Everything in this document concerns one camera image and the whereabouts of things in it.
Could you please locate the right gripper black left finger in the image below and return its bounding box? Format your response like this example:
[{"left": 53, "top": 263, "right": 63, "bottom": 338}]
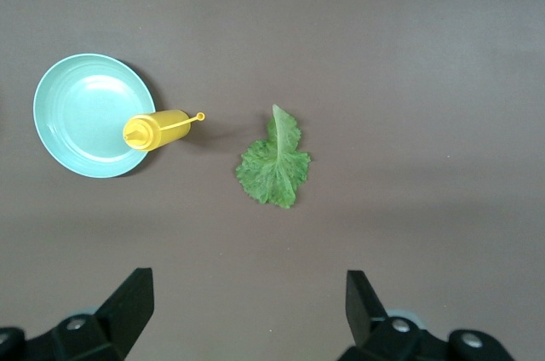
[{"left": 0, "top": 266, "right": 155, "bottom": 361}]

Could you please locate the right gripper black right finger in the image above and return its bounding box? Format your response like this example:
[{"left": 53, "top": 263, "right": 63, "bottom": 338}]
[{"left": 340, "top": 269, "right": 513, "bottom": 361}]

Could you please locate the green lettuce leaf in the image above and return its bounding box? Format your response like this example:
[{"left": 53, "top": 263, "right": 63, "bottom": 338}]
[{"left": 235, "top": 104, "right": 312, "bottom": 210}]

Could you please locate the yellow mustard squeeze bottle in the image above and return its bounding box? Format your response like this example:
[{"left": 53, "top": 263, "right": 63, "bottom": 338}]
[{"left": 122, "top": 109, "right": 206, "bottom": 152}]

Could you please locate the mint green plate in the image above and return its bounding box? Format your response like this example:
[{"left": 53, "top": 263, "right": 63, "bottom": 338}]
[{"left": 32, "top": 53, "right": 157, "bottom": 179}]

